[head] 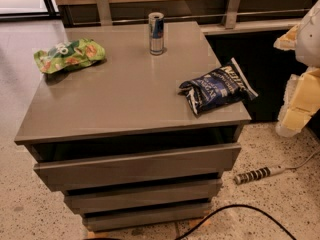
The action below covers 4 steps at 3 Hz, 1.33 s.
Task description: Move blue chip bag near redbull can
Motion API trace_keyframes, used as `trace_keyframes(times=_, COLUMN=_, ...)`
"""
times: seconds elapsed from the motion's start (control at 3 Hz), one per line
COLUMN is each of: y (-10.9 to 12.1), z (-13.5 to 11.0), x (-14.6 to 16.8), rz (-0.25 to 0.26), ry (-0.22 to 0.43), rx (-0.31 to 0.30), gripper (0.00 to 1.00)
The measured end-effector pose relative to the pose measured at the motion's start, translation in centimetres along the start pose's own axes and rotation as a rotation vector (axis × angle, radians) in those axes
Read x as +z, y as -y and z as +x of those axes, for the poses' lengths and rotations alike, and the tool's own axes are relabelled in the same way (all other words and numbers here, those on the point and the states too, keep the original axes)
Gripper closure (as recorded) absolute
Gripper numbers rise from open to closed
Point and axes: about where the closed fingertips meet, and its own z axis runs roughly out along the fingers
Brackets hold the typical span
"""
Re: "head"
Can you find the middle grey drawer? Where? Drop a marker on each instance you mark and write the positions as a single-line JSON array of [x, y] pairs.
[[143, 196]]

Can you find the grey drawer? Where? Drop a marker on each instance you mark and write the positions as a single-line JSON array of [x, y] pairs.
[[116, 170], [147, 216], [143, 196]]

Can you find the bottom grey drawer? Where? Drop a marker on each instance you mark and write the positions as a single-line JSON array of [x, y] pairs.
[[147, 216]]

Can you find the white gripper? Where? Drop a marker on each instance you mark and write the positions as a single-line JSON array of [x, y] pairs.
[[309, 39]]

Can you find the green chip bag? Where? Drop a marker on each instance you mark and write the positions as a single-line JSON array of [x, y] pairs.
[[69, 56]]

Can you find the right metal bracket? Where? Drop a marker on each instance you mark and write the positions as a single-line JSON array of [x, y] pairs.
[[230, 16]]

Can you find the blue chip bag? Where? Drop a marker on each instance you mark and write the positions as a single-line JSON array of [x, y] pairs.
[[221, 86]]

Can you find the wooden wall counter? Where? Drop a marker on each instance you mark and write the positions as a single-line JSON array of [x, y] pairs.
[[85, 12]]

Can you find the redbull can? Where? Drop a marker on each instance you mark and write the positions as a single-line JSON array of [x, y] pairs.
[[156, 33]]

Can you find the left metal bracket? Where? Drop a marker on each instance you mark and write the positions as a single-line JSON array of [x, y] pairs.
[[104, 12]]

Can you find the white power strip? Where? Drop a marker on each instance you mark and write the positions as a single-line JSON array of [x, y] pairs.
[[259, 174]]

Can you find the metal bracket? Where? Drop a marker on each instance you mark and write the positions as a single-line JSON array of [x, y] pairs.
[[104, 12], [230, 16]]

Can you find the grey drawer cabinet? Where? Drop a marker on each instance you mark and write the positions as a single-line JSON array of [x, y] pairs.
[[130, 104]]

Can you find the top grey drawer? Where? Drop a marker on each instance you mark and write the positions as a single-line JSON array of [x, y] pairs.
[[116, 170]]

